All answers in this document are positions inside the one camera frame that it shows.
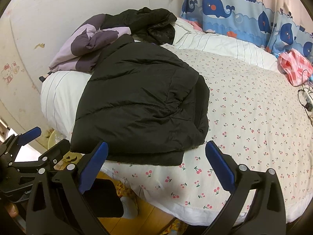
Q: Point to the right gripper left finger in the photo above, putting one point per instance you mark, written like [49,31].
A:
[56,204]

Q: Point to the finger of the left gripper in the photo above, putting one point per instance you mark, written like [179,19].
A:
[18,145]
[47,160]

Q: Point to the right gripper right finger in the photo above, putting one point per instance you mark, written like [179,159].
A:
[256,202]

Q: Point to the black puffer jacket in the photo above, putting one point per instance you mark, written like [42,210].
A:
[147,105]

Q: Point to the white striped duvet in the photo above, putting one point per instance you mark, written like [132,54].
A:
[61,91]

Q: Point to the cherry print bed sheet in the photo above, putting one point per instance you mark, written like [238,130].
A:
[254,116]

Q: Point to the purple patterned blanket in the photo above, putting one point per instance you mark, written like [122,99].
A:
[82,49]

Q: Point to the pink checkered cloth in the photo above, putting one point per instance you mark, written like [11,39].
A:
[297,68]

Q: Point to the black garment pile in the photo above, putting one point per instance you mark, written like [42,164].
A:
[153,26]

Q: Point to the pink pillow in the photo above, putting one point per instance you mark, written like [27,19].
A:
[195,25]

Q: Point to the blue whale curtain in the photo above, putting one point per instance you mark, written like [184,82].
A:
[275,25]

